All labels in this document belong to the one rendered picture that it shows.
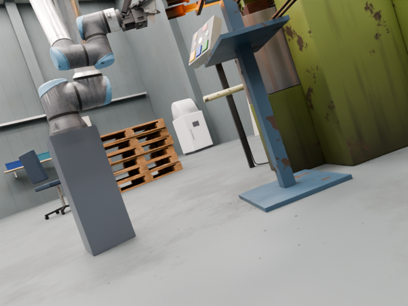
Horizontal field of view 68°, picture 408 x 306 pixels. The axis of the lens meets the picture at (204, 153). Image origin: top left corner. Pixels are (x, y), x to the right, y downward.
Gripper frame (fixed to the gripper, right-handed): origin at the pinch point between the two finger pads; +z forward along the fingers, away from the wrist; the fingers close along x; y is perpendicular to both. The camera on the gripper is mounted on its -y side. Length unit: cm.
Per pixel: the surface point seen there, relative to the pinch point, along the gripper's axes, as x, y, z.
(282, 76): -23, 45, 55
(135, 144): -315, 40, -40
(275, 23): 20, 28, 38
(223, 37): 19.7, 27.7, 15.0
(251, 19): -23, 10, 49
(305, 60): -8, 42, 63
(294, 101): -22, 60, 58
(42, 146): -950, -82, -345
